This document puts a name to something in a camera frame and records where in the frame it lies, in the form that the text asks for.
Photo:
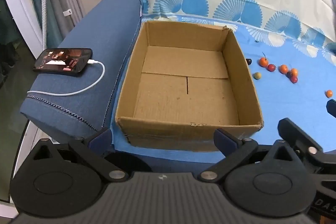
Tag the small red fruit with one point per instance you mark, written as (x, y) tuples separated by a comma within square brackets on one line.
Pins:
[(294, 79), (271, 67)]

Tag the dark purple fruit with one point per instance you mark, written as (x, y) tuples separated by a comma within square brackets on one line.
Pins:
[(248, 61), (288, 74)]

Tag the cardboard box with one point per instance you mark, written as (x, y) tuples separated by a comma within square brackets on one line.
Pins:
[(183, 87)]

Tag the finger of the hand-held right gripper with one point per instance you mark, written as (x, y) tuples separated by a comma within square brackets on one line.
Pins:
[(332, 108), (302, 134)]

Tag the white curtain clip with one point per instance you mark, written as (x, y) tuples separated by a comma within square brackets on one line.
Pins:
[(67, 12)]

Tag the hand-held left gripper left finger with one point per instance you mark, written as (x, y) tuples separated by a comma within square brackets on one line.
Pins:
[(101, 138)]

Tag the stemmed small orange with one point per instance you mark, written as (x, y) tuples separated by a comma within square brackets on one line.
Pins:
[(263, 62)]

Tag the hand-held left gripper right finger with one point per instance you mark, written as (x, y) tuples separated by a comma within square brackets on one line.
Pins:
[(225, 142)]

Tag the black smartphone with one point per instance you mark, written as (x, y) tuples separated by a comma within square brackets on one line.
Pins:
[(63, 61)]

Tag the beige green round fruit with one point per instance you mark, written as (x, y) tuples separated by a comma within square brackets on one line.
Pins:
[(257, 75)]

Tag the blue sofa armrest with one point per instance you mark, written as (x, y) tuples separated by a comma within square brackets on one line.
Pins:
[(99, 35)]

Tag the blue fan-printed cloth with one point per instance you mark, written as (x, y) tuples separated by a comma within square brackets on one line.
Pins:
[(288, 108)]

